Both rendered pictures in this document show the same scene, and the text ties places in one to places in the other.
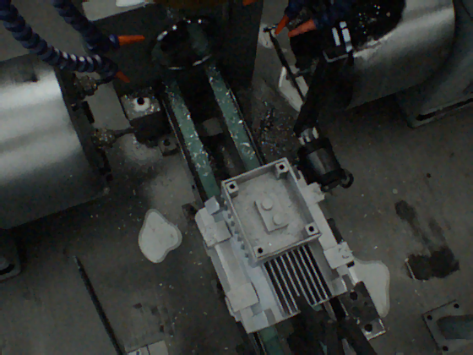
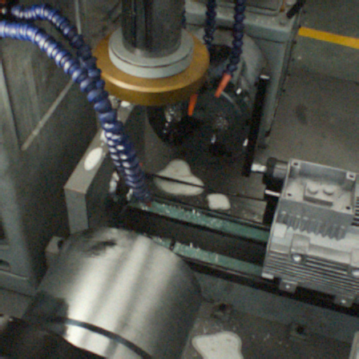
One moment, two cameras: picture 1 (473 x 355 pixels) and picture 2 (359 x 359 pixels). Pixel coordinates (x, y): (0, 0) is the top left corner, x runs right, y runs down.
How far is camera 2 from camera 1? 0.62 m
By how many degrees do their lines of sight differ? 32
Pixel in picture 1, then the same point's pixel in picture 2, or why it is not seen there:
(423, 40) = (260, 62)
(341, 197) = not seen: hidden behind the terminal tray
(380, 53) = (251, 82)
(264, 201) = (311, 188)
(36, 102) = (130, 252)
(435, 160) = (298, 152)
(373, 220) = not seen: hidden behind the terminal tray
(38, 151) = (163, 284)
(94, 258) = not seen: outside the picture
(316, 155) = (278, 167)
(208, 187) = (228, 264)
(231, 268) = (332, 254)
